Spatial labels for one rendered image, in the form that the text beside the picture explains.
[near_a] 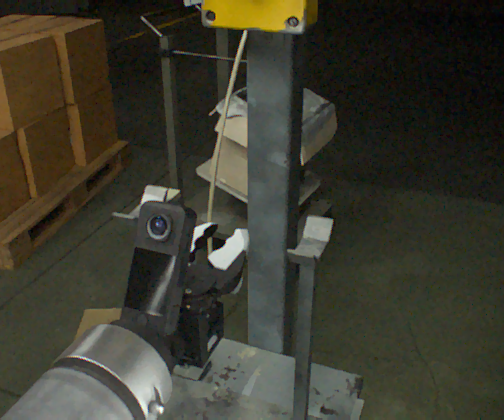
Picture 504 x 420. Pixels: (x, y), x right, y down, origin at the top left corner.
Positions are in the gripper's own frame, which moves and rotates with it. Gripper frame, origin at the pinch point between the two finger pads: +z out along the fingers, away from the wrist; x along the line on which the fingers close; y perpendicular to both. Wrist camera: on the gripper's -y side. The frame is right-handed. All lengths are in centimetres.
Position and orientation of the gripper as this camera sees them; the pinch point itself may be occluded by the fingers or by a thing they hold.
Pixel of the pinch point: (225, 228)
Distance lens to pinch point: 61.9
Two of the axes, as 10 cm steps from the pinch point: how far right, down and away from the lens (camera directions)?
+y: 0.0, 8.8, 4.8
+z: 3.7, -4.4, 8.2
